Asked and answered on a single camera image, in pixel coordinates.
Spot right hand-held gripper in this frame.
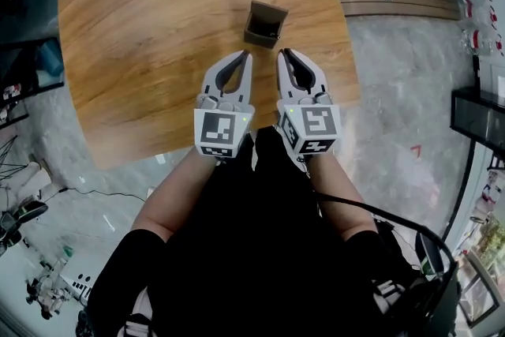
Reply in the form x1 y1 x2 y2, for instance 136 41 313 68
275 47 342 157

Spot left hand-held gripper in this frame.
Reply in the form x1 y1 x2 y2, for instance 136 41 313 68
193 49 256 159

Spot brown square pen holder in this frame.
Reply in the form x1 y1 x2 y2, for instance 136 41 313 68
243 0 290 50

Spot person's right forearm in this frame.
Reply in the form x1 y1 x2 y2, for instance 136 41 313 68
306 152 379 242

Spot person's left forearm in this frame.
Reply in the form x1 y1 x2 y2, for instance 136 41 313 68
131 145 223 246

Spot person's black clothing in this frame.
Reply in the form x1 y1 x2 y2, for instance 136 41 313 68
86 125 461 337

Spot black cabinet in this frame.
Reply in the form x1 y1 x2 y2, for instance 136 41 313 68
450 85 505 155

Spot group of clear water bottles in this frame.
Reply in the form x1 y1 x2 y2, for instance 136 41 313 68
457 0 505 57

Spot black shelf with blue roll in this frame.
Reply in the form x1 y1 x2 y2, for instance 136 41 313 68
0 36 66 104

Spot black green-striped device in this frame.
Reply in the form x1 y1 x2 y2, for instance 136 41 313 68
0 200 49 249
413 227 449 281

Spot black tripod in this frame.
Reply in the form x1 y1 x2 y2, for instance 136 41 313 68
0 133 40 181

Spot white black shoe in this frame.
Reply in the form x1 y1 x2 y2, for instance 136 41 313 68
124 290 154 337
372 278 406 313

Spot white robot equipment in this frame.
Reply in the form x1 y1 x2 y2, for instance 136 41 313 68
24 244 95 320

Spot thick black cable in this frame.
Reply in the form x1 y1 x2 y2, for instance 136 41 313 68
315 192 457 277

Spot thin black floor cable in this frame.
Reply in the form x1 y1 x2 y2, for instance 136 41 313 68
58 186 148 204

